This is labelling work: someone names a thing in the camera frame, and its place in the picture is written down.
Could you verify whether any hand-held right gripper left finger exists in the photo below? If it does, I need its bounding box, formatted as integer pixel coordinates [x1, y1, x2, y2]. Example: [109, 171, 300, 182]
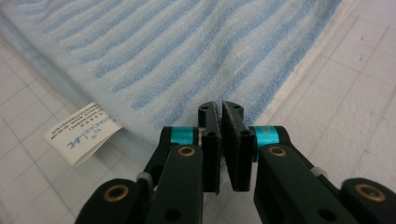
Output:
[198, 101, 222, 195]

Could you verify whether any white foam mat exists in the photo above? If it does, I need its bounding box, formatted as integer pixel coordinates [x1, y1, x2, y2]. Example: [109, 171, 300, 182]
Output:
[0, 0, 396, 224]

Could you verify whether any light blue striped towel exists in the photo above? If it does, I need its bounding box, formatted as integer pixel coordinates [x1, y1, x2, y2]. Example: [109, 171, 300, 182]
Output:
[0, 0, 353, 168]

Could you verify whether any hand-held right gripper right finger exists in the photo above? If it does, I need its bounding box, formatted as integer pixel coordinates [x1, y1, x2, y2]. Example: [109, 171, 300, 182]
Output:
[221, 101, 255, 192]

